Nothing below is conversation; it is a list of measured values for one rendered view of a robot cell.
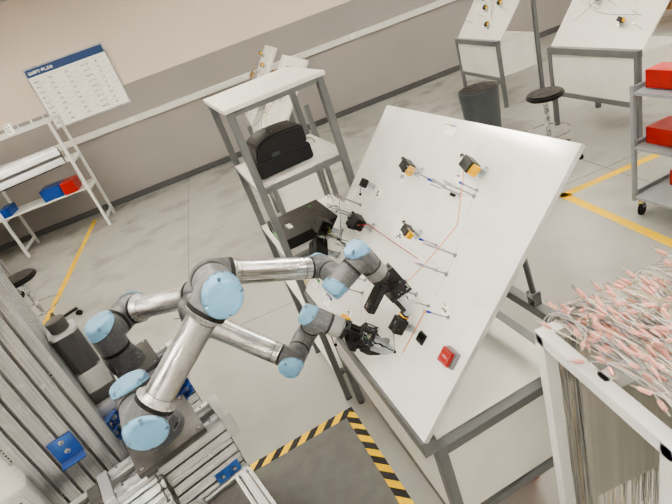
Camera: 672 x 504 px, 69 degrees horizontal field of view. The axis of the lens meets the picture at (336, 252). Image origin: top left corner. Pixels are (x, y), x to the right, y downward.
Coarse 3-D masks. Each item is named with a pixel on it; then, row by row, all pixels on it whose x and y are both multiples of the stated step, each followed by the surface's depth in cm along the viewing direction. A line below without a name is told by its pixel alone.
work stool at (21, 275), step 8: (24, 272) 486; (32, 272) 481; (16, 280) 473; (24, 280) 471; (24, 288) 485; (32, 296) 490; (32, 304) 511; (56, 304) 494; (40, 312) 499; (72, 312) 520; (80, 312) 525
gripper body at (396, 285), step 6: (390, 270) 161; (390, 276) 162; (396, 276) 162; (378, 282) 159; (384, 282) 162; (390, 282) 163; (396, 282) 163; (402, 282) 162; (390, 288) 163; (396, 288) 162; (402, 288) 165; (408, 288) 164; (390, 294) 163; (396, 294) 165; (402, 294) 166; (390, 300) 163
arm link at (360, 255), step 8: (352, 240) 155; (360, 240) 153; (344, 248) 155; (352, 248) 152; (360, 248) 151; (368, 248) 154; (352, 256) 152; (360, 256) 152; (368, 256) 153; (376, 256) 157; (352, 264) 152; (360, 264) 153; (368, 264) 154; (376, 264) 156; (360, 272) 154; (368, 272) 156
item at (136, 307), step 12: (180, 288) 183; (120, 300) 195; (132, 300) 192; (144, 300) 189; (156, 300) 186; (168, 300) 183; (120, 312) 190; (132, 312) 191; (144, 312) 189; (156, 312) 188; (168, 312) 187; (132, 324) 194
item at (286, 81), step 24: (288, 72) 254; (312, 72) 230; (216, 96) 262; (240, 96) 236; (264, 96) 220; (216, 120) 270; (336, 120) 238; (240, 144) 224; (312, 144) 271; (336, 144) 244; (240, 168) 274; (288, 168) 247; (312, 168) 242; (264, 192) 237; (288, 288) 323; (336, 360) 289
